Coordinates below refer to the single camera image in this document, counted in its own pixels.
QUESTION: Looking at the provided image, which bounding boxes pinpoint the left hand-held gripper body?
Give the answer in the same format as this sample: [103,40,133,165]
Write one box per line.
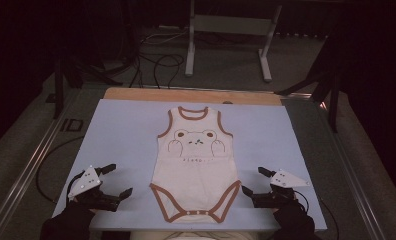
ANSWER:
[67,165,121,213]

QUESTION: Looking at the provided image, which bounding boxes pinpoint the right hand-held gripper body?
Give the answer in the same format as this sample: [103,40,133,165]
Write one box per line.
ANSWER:
[252,169,311,210]

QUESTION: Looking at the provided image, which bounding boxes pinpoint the cream baby bodysuit brown trim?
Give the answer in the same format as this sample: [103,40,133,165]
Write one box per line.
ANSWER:
[148,105,242,224]

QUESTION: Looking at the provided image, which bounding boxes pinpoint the person's left hand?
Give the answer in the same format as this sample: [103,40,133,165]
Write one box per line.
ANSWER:
[69,199,99,220]

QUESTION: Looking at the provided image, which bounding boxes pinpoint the person's right hand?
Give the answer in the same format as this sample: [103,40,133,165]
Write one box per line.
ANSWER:
[273,201,303,221]

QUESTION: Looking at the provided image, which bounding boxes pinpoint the light blue mat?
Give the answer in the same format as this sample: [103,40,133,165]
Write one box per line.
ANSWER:
[51,98,329,233]

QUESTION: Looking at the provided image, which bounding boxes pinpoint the person's light clothing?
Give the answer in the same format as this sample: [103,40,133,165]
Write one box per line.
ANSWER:
[129,230,262,240]

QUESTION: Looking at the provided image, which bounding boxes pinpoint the black stand with tall legs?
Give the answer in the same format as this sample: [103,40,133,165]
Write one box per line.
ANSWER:
[275,33,341,134]

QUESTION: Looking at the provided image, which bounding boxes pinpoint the black stand with low legs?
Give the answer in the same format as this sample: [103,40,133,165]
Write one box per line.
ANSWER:
[45,49,124,120]

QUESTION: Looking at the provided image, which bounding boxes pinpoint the left hand-held gripper cable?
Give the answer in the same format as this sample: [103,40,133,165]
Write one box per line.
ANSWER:
[66,171,87,199]

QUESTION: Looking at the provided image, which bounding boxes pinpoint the hand-held gripper cable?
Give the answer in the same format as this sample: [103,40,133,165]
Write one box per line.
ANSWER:
[292,189,310,214]
[66,171,87,199]

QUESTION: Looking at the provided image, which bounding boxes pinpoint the right hand-held gripper cable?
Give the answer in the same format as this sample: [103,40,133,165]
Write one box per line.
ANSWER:
[292,189,310,214]

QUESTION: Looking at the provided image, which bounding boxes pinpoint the long black floor cable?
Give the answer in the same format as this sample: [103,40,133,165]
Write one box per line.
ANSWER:
[35,135,85,205]

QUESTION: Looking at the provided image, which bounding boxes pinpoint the long aluminium rail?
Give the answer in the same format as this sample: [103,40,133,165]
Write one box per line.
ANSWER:
[317,99,389,240]
[0,89,82,240]

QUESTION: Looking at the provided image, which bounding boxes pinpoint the thin black floor cable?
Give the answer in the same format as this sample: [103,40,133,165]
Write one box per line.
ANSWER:
[319,198,340,240]

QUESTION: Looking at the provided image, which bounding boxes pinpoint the black looped floor cables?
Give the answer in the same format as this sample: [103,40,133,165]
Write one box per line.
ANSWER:
[128,53,186,90]

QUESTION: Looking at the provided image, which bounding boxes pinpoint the white floor cable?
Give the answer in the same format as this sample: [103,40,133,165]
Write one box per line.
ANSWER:
[139,28,190,46]

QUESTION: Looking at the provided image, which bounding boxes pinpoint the white metal desk frame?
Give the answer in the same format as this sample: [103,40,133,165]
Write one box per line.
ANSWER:
[184,0,283,83]

